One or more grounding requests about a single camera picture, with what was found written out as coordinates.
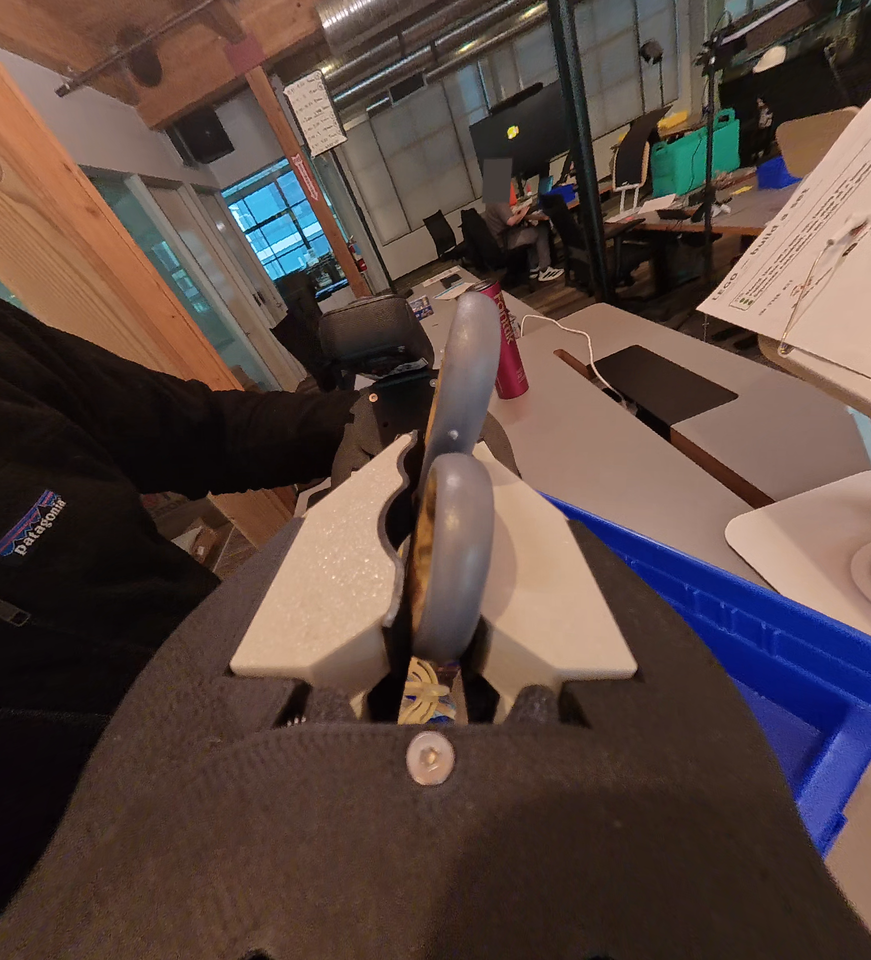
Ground person's black clothing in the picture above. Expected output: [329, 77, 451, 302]
[0, 279, 221, 960]

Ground white wall notice sheet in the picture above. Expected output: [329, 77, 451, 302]
[281, 69, 350, 160]

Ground white cable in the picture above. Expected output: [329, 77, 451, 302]
[518, 312, 641, 411]

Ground black tripod pole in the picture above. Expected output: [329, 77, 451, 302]
[546, 0, 612, 303]

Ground printed instruction sheet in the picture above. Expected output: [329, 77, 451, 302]
[695, 45, 871, 400]

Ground green storage crate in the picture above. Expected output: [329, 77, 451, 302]
[647, 107, 743, 199]

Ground person's left forearm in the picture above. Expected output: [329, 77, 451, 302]
[134, 358, 363, 501]

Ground pink metal bottle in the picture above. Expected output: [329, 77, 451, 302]
[474, 277, 532, 401]

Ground plastic ball maze puzzle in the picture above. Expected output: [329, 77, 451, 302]
[396, 658, 457, 726]

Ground small blue plastic bin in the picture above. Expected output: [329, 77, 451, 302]
[539, 489, 871, 858]

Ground black monitor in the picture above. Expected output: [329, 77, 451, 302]
[467, 81, 573, 183]

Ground grey orange handled scissors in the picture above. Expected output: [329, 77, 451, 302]
[403, 290, 502, 667]

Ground black wall speaker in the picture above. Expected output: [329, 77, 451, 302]
[171, 103, 237, 164]

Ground black desk mat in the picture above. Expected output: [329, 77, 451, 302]
[590, 343, 740, 434]

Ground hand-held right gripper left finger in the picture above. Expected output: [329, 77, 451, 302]
[229, 431, 422, 723]

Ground small tan book stand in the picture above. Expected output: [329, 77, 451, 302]
[773, 105, 863, 179]

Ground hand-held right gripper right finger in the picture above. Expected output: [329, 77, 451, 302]
[467, 442, 641, 723]

